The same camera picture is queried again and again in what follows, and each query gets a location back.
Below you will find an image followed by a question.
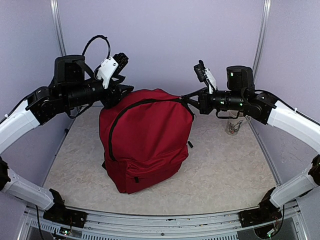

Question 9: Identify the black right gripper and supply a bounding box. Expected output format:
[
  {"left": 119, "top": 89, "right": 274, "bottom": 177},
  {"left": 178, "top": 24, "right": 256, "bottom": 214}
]
[{"left": 184, "top": 85, "right": 246, "bottom": 115}]

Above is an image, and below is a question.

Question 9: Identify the red student backpack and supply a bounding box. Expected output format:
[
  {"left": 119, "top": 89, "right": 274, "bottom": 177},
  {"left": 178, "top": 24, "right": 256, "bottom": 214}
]
[{"left": 98, "top": 89, "right": 194, "bottom": 194}]

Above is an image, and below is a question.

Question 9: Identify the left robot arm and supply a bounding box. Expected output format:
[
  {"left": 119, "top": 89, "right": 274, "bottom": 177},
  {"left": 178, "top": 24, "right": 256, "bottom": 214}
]
[{"left": 0, "top": 52, "right": 134, "bottom": 223}]

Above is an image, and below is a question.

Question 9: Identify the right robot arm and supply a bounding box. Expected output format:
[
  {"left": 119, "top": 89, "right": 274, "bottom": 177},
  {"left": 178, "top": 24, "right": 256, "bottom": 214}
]
[{"left": 181, "top": 61, "right": 320, "bottom": 222}]

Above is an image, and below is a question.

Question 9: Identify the white ceramic mug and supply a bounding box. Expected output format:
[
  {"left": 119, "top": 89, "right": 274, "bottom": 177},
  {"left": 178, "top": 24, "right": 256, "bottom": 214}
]
[{"left": 225, "top": 115, "right": 251, "bottom": 136}]

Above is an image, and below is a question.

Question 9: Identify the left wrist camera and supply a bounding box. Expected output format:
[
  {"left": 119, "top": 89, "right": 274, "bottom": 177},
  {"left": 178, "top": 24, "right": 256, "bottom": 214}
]
[{"left": 81, "top": 35, "right": 129, "bottom": 90}]

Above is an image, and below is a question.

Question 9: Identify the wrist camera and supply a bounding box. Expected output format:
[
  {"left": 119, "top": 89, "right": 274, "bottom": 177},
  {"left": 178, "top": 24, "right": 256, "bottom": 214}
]
[
  {"left": 193, "top": 59, "right": 218, "bottom": 94},
  {"left": 81, "top": 35, "right": 129, "bottom": 90}
]

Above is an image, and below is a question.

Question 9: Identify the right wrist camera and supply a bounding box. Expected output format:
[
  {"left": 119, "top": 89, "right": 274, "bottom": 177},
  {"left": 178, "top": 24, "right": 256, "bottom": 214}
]
[{"left": 193, "top": 59, "right": 218, "bottom": 94}]

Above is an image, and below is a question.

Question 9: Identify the left aluminium frame post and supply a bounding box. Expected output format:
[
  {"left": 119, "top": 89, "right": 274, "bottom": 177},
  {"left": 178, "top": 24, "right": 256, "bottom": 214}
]
[{"left": 50, "top": 0, "right": 66, "bottom": 56}]

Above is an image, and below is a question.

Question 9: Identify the aluminium frame post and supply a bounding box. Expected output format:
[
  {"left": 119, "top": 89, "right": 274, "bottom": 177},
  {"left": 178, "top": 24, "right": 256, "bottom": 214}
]
[
  {"left": 50, "top": 0, "right": 66, "bottom": 56},
  {"left": 252, "top": 0, "right": 272, "bottom": 79}
]

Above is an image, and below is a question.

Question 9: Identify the right aluminium frame post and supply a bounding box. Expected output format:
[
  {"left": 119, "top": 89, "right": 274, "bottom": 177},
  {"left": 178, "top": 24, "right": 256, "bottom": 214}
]
[{"left": 252, "top": 0, "right": 272, "bottom": 79}]

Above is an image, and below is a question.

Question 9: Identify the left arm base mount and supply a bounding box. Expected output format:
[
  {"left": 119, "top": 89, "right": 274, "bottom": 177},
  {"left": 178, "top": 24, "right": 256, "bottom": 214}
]
[{"left": 43, "top": 188, "right": 88, "bottom": 229}]

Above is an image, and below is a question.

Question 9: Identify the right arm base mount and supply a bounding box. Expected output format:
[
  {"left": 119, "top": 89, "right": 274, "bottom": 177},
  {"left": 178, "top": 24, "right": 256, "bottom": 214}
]
[{"left": 238, "top": 187, "right": 282, "bottom": 228}]

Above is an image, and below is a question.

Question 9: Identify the aluminium front rail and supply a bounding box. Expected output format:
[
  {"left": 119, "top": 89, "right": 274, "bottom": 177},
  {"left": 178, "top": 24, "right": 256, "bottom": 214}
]
[{"left": 16, "top": 201, "right": 310, "bottom": 240}]

